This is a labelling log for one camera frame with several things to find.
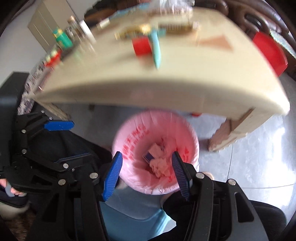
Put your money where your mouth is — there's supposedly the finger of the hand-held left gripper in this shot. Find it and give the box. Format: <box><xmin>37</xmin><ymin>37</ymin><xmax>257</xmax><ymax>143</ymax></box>
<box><xmin>55</xmin><ymin>153</ymin><xmax>93</xmax><ymax>172</ymax></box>
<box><xmin>14</xmin><ymin>111</ymin><xmax>75</xmax><ymax>153</ymax></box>

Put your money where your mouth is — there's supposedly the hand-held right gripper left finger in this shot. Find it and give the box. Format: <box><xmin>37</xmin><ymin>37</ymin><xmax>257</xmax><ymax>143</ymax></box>
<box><xmin>28</xmin><ymin>152</ymin><xmax>123</xmax><ymax>241</ymax></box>

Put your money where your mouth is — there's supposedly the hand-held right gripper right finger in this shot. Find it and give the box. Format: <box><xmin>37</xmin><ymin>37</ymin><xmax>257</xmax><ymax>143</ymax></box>
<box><xmin>171</xmin><ymin>151</ymin><xmax>264</xmax><ymax>241</ymax></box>

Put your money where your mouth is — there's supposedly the clear plastic bag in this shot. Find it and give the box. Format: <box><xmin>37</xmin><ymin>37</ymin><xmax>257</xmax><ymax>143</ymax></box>
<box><xmin>149</xmin><ymin>144</ymin><xmax>176</xmax><ymax>178</ymax></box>

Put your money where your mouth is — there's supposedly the dark blue and white box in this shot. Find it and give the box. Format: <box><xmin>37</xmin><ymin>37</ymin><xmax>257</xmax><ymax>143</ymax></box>
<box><xmin>143</xmin><ymin>151</ymin><xmax>158</xmax><ymax>164</ymax></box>

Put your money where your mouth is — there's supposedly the pink-lined waste bin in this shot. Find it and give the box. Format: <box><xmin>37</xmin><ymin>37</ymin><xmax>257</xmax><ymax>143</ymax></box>
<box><xmin>112</xmin><ymin>110</ymin><xmax>200</xmax><ymax>195</ymax></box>

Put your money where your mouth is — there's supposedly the person's left hand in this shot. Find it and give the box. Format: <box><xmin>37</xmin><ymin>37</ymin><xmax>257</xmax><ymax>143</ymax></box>
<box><xmin>0</xmin><ymin>178</ymin><xmax>27</xmax><ymax>197</ymax></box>

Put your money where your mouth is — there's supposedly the light blue smooth object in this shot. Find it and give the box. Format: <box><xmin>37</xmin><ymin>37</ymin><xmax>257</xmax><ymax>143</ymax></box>
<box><xmin>99</xmin><ymin>183</ymin><xmax>171</xmax><ymax>241</ymax></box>

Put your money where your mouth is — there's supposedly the red fruit tray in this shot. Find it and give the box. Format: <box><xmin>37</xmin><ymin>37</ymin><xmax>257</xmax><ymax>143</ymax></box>
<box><xmin>45</xmin><ymin>50</ymin><xmax>62</xmax><ymax>67</ymax></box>

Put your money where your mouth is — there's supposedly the green water bottle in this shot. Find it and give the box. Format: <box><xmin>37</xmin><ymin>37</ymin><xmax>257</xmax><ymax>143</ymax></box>
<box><xmin>53</xmin><ymin>28</ymin><xmax>73</xmax><ymax>49</ymax></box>

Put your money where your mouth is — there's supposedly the person's right trouser leg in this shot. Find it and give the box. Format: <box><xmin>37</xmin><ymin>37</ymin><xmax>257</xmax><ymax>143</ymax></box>
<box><xmin>250</xmin><ymin>199</ymin><xmax>287</xmax><ymax>241</ymax></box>

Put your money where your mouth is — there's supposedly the cream coffee table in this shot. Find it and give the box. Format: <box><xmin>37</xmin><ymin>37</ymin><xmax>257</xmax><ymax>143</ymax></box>
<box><xmin>33</xmin><ymin>5</ymin><xmax>290</xmax><ymax>152</ymax></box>

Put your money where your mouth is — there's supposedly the cream wardrobe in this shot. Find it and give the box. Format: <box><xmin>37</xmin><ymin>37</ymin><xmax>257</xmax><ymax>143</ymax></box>
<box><xmin>28</xmin><ymin>0</ymin><xmax>80</xmax><ymax>52</ymax></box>

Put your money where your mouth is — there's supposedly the small red box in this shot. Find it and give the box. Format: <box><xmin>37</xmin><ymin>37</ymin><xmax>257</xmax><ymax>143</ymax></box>
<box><xmin>132</xmin><ymin>37</ymin><xmax>152</xmax><ymax>57</ymax></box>

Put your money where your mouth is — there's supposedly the yellow snack wrapper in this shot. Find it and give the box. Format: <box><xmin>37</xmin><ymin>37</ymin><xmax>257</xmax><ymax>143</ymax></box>
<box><xmin>115</xmin><ymin>24</ymin><xmax>151</xmax><ymax>40</ymax></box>

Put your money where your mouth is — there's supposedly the teal pen-shaped stick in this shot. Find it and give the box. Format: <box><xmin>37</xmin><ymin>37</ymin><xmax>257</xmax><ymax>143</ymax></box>
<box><xmin>148</xmin><ymin>29</ymin><xmax>166</xmax><ymax>70</ymax></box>

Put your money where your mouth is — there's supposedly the red plastic stool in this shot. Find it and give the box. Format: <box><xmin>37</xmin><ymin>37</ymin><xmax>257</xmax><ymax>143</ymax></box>
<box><xmin>252</xmin><ymin>31</ymin><xmax>288</xmax><ymax>77</ymax></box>

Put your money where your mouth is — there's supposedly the clear bag of nuts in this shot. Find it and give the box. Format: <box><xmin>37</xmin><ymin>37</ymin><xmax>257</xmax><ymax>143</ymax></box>
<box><xmin>148</xmin><ymin>0</ymin><xmax>195</xmax><ymax>14</ymax></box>

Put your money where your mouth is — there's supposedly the teal lace seat mat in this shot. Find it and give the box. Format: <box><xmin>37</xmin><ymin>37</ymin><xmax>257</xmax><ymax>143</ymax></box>
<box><xmin>269</xmin><ymin>30</ymin><xmax>296</xmax><ymax>58</ymax></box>

